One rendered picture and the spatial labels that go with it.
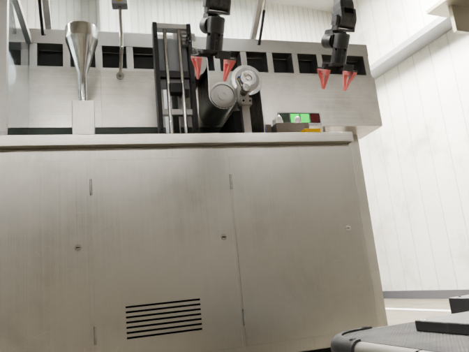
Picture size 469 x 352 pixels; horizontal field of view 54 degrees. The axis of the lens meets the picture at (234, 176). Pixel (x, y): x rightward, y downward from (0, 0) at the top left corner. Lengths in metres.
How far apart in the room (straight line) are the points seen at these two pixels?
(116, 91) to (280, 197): 1.06
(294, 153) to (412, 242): 3.39
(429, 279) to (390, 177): 1.13
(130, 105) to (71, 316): 1.15
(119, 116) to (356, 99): 1.32
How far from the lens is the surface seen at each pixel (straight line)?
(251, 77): 2.14
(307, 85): 2.65
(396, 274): 5.31
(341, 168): 1.87
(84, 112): 2.06
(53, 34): 2.53
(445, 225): 4.75
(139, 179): 1.64
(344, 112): 2.68
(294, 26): 5.86
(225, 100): 2.08
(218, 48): 1.58
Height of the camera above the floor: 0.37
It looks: 12 degrees up
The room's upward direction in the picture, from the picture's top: 6 degrees counter-clockwise
